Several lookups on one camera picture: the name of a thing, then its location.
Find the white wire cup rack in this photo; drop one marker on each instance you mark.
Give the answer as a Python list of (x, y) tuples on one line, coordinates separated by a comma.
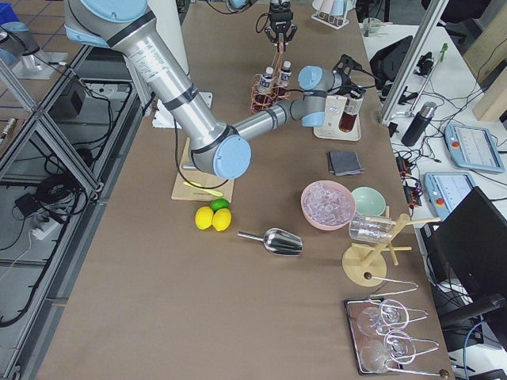
[(327, 19)]

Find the cream rabbit tray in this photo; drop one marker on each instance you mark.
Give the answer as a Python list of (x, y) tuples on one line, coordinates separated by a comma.
[(353, 135)]

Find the black bag on table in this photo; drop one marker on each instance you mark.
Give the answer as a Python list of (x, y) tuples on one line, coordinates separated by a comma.
[(386, 63)]

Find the pink bowl with ice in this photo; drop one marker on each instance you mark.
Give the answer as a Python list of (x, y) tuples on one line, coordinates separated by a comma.
[(327, 205)]

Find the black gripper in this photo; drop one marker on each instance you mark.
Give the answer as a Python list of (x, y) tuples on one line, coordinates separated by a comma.
[(353, 94), (280, 18)]

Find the blue teach pendant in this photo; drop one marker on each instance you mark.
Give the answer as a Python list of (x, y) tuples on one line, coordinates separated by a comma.
[(447, 190), (473, 148)]

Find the blue plastic cup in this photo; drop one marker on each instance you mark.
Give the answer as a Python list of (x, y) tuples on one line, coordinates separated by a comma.
[(339, 8)]

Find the mint green bowl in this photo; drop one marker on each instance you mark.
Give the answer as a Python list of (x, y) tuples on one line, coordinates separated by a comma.
[(369, 201)]

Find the clear glass mug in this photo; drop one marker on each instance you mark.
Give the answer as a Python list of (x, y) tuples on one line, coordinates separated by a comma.
[(373, 229)]

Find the upside down wine glass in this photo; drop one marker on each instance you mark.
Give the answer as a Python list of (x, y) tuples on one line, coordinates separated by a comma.
[(382, 317), (396, 349)]

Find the black glass holder tray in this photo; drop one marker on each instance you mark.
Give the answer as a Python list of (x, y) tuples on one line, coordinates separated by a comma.
[(353, 308)]

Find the yellow plastic knife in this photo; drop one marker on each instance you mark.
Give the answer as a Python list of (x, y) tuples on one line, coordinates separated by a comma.
[(210, 191)]

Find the aluminium frame post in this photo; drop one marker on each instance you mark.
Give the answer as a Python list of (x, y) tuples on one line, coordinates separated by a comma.
[(427, 25)]

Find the bamboo cutting board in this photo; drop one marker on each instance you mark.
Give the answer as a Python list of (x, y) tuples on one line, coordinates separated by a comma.
[(182, 192)]

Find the green lime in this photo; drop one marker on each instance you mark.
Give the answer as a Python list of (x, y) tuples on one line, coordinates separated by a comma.
[(218, 204)]

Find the wooden cup tree stand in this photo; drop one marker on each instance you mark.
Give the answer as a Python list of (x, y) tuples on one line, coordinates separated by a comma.
[(363, 262)]

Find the dark insulated thermos bottle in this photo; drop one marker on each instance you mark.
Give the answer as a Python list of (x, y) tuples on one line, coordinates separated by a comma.
[(419, 123)]

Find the tea bottle dark liquid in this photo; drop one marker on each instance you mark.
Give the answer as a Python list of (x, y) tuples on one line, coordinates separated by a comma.
[(283, 79)]

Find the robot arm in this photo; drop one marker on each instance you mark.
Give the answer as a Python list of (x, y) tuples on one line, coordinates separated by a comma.
[(216, 147)]

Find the grey folded cloth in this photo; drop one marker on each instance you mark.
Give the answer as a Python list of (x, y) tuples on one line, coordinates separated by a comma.
[(343, 163)]

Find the black computer monitor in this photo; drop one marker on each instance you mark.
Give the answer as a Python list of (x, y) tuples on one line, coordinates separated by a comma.
[(472, 239)]

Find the tea bottle white cap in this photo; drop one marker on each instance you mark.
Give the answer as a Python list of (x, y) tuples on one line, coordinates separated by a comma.
[(265, 86)]

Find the pink plastic cup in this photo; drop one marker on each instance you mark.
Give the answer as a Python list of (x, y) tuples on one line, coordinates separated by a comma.
[(326, 6)]

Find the copper wire bottle basket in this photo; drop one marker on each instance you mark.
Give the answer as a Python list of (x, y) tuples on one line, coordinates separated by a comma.
[(272, 85)]

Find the yellow lemon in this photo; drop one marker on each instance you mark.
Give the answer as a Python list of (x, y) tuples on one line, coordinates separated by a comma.
[(222, 219), (203, 217)]

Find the steel ice scoop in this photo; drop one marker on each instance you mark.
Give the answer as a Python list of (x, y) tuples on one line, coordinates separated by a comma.
[(278, 242)]

